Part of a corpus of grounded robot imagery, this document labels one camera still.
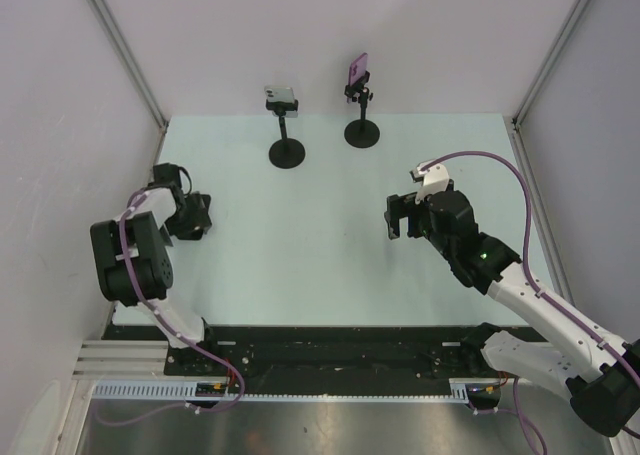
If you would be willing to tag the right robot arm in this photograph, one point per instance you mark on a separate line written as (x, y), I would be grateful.
(596, 371)

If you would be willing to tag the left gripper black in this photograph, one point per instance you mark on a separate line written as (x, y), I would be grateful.
(197, 219)

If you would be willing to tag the purple smartphone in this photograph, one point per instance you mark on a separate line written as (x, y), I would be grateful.
(357, 77)

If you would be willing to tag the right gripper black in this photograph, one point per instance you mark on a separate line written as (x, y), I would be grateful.
(401, 207)

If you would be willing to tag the aluminium corner post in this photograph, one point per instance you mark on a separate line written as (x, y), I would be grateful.
(124, 53)
(558, 46)

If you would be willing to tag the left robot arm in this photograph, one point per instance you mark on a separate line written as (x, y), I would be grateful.
(131, 251)

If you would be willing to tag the aluminium corner post right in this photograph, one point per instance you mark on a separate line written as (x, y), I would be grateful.
(558, 46)

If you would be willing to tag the aluminium corner post left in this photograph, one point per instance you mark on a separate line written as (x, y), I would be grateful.
(124, 53)

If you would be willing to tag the white smartphone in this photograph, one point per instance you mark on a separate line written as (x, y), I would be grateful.
(280, 97)

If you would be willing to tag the black round-base phone stand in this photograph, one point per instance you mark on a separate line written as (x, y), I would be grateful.
(285, 153)

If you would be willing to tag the black phone stand rear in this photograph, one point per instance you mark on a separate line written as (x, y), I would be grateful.
(361, 133)

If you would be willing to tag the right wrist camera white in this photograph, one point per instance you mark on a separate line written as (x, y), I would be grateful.
(433, 178)

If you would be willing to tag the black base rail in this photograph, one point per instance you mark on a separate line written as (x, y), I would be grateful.
(340, 361)

